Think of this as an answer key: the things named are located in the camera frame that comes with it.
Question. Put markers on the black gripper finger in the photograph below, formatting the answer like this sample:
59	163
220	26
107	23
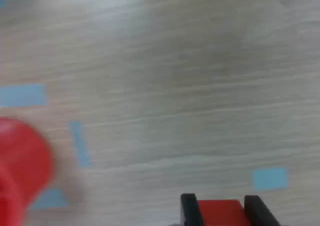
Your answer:
190	211
260	213

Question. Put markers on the red cube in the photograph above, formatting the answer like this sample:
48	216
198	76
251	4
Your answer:
221	213

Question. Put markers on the blue-grey tape piece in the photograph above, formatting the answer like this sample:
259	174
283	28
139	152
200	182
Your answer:
22	95
51	201
270	179

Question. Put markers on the long blue-grey tape strip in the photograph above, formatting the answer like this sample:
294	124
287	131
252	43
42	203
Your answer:
80	144

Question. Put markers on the red cup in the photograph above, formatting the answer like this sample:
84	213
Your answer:
22	161

